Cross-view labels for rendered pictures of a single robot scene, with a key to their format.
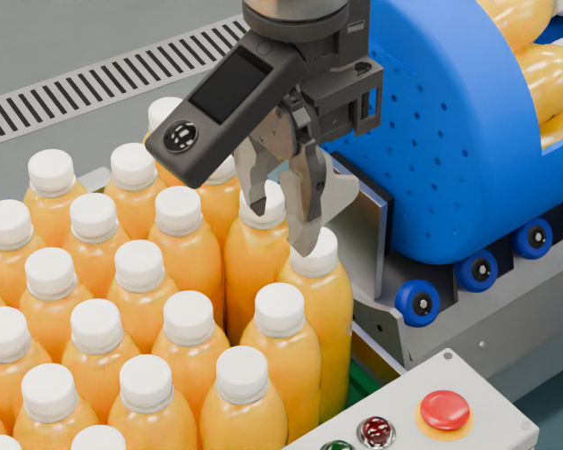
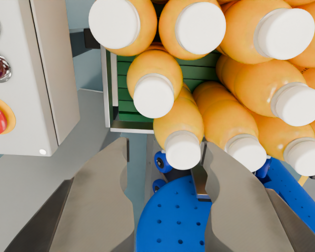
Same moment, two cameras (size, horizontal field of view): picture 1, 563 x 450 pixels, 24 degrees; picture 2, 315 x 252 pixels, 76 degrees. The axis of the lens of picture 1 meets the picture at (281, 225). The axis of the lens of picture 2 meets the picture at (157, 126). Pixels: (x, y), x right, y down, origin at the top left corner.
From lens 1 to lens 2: 0.88 m
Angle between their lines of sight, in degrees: 34
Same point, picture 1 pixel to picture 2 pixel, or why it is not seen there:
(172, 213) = (297, 96)
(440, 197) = (173, 218)
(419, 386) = (27, 121)
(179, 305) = (210, 24)
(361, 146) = not seen: hidden behind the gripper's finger
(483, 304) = (154, 177)
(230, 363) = (119, 14)
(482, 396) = (1, 144)
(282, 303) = (148, 99)
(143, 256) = (285, 39)
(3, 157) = not seen: outside the picture
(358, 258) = not seen: hidden behind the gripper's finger
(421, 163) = (192, 231)
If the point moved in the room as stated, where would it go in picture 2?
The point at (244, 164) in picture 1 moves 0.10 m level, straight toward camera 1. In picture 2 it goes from (236, 190) to (10, 36)
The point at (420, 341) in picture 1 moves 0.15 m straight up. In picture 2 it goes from (156, 148) to (156, 204)
